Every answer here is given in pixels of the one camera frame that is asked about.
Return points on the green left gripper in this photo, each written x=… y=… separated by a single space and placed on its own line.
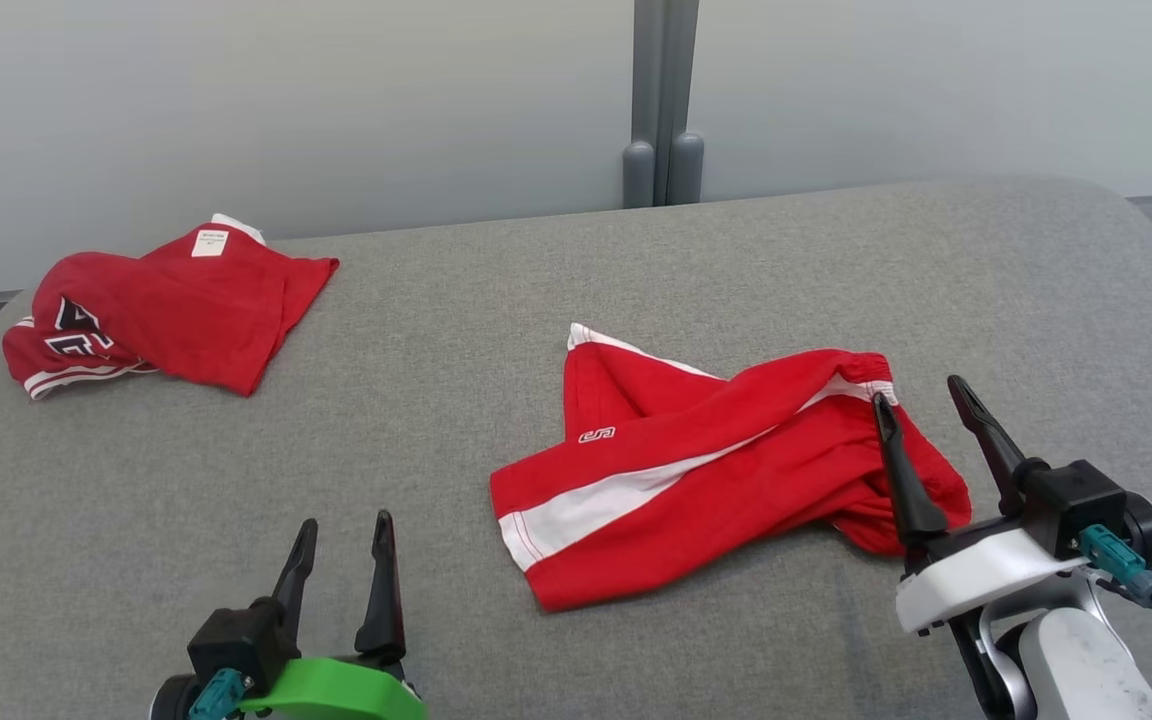
x=336 y=690

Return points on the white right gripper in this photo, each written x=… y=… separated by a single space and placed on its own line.
x=976 y=575

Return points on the red shorts with white stripe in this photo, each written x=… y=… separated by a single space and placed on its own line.
x=696 y=500

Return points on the red jersey with white sleeves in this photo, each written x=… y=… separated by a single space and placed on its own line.
x=196 y=310

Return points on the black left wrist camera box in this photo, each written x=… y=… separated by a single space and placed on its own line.
x=236 y=635

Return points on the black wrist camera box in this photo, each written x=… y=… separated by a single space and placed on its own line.
x=1076 y=500
x=236 y=635

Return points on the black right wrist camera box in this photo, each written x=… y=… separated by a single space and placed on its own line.
x=1076 y=500

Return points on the grey double partition post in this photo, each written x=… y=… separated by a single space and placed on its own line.
x=663 y=100

